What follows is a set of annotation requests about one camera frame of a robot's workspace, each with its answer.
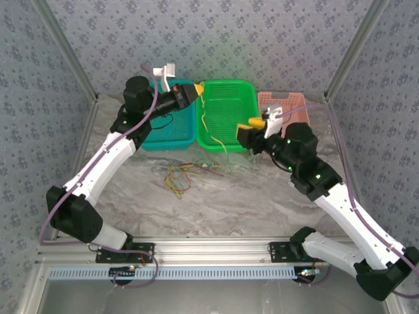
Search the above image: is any thin yellow wire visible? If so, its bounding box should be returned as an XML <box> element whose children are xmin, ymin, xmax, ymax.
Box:
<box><xmin>198</xmin><ymin>93</ymin><xmax>230</xmax><ymax>155</ymax></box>
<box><xmin>163</xmin><ymin>163</ymin><xmax>197</xmax><ymax>200</ymax></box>

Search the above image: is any thin green wire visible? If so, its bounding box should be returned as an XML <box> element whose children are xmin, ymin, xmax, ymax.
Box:
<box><xmin>192</xmin><ymin>156</ymin><xmax>233</xmax><ymax>174</ymax></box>

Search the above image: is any green plastic basket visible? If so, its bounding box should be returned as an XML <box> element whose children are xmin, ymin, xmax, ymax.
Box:
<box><xmin>195</xmin><ymin>79</ymin><xmax>263</xmax><ymax>154</ymax></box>

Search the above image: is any pink plastic basket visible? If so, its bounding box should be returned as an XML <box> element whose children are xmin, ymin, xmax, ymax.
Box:
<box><xmin>257</xmin><ymin>91</ymin><xmax>311</xmax><ymax>131</ymax></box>

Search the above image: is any teal plastic basket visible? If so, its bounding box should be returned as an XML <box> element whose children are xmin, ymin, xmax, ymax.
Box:
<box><xmin>139</xmin><ymin>79</ymin><xmax>197</xmax><ymax>152</ymax></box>

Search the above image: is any small black controller board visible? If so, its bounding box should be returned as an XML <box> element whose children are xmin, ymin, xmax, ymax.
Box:
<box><xmin>296</xmin><ymin>267</ymin><xmax>321</xmax><ymax>283</ymax></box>
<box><xmin>109</xmin><ymin>266</ymin><xmax>137</xmax><ymax>279</ymax></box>

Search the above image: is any grey sheet metal panel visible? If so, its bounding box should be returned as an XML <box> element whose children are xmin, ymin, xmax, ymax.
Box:
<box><xmin>39</xmin><ymin>278</ymin><xmax>392</xmax><ymax>314</ymax></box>

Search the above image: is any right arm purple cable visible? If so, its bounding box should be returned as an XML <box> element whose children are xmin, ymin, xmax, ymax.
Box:
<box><xmin>276</xmin><ymin>103</ymin><xmax>419</xmax><ymax>299</ymax></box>

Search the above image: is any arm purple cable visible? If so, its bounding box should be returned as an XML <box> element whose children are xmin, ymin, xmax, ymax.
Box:
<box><xmin>38</xmin><ymin>63</ymin><xmax>160</xmax><ymax>290</ymax></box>
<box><xmin>276</xmin><ymin>103</ymin><xmax>419</xmax><ymax>299</ymax></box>

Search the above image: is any aluminium table side rail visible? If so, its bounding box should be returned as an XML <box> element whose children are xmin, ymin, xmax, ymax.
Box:
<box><xmin>325</xmin><ymin>94</ymin><xmax>364</xmax><ymax>203</ymax></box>
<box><xmin>70</xmin><ymin>96</ymin><xmax>101</xmax><ymax>197</ymax></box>

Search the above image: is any aluminium frame post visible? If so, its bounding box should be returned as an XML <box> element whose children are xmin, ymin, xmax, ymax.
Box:
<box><xmin>32</xmin><ymin>0</ymin><xmax>100</xmax><ymax>103</ymax></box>
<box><xmin>325</xmin><ymin>0</ymin><xmax>392</xmax><ymax>99</ymax></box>

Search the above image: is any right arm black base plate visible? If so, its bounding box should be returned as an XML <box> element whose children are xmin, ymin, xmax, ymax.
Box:
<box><xmin>268</xmin><ymin>241</ymin><xmax>330</xmax><ymax>263</ymax></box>

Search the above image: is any aluminium mounting rail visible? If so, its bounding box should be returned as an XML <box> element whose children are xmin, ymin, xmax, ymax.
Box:
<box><xmin>37</xmin><ymin>237</ymin><xmax>361</xmax><ymax>265</ymax></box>

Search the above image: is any white slotted cable duct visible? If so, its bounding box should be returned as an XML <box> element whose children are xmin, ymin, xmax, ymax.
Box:
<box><xmin>48</xmin><ymin>266</ymin><xmax>323</xmax><ymax>281</ymax></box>

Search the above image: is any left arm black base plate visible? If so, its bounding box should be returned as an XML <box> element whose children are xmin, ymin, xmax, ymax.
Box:
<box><xmin>95</xmin><ymin>241</ymin><xmax>155</xmax><ymax>264</ymax></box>

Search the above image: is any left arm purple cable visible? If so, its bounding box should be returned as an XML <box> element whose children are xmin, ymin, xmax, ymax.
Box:
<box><xmin>38</xmin><ymin>63</ymin><xmax>160</xmax><ymax>290</ymax></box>

